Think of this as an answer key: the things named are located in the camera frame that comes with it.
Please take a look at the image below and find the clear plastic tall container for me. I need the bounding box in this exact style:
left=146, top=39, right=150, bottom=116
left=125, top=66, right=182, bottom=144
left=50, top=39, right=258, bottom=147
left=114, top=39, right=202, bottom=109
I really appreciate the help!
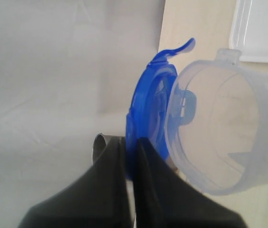
left=164, top=49, right=268, bottom=195

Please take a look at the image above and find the blue plastic container lid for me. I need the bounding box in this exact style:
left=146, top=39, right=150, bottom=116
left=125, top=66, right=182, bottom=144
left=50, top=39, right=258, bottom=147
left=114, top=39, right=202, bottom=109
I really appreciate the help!
left=125, top=38, right=195, bottom=180

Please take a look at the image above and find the stainless steel tumbler cup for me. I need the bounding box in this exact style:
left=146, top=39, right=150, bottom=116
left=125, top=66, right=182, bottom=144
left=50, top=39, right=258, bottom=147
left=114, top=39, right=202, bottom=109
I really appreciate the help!
left=92, top=133, right=113, bottom=165

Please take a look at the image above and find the white rectangular plastic tray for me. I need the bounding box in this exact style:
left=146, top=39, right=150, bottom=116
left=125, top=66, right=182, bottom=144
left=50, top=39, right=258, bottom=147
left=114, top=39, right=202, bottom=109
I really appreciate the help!
left=229, top=0, right=268, bottom=63

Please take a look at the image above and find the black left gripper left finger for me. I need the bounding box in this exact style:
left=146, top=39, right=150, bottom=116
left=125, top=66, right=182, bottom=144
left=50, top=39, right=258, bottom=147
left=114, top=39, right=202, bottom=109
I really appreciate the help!
left=19, top=137, right=133, bottom=228

